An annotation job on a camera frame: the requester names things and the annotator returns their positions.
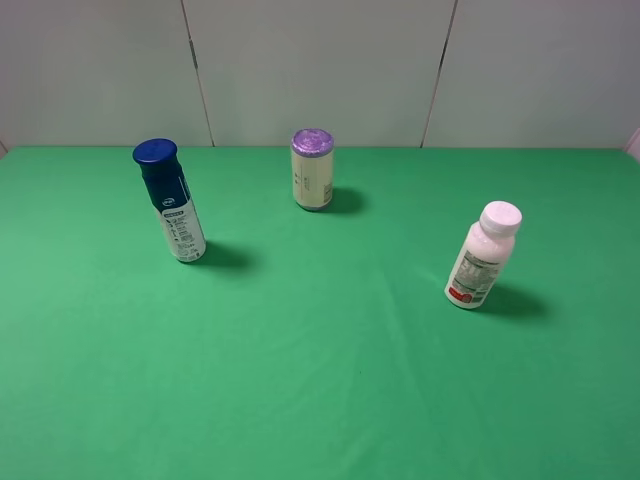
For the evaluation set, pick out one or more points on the white pink yogurt bottle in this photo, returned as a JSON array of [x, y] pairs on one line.
[[485, 251]]

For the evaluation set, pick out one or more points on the purple topped cream can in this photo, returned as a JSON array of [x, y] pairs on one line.
[[312, 161]]

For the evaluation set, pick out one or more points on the green table cloth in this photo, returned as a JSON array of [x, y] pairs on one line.
[[319, 345]]

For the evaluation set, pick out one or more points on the blue capped spray bottle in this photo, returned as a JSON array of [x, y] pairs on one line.
[[171, 198]]

